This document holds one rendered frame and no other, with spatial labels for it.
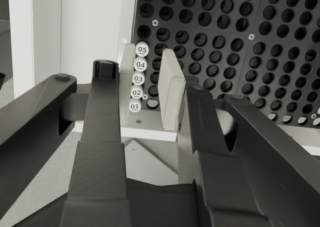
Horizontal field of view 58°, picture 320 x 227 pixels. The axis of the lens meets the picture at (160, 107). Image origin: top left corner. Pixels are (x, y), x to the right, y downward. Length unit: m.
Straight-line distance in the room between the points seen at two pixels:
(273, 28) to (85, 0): 0.20
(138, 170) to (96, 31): 1.12
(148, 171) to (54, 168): 0.45
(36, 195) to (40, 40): 1.39
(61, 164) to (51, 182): 0.12
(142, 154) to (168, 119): 1.21
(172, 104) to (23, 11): 0.16
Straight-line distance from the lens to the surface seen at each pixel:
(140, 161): 1.38
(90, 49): 0.35
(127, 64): 0.16
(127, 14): 0.33
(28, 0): 0.26
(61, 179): 1.53
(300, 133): 0.41
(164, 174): 1.44
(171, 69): 0.16
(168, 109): 0.15
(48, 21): 0.30
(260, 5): 0.29
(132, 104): 0.28
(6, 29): 0.80
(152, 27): 0.28
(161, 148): 1.39
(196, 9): 0.28
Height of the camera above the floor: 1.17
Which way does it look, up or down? 66 degrees down
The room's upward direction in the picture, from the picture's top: 171 degrees clockwise
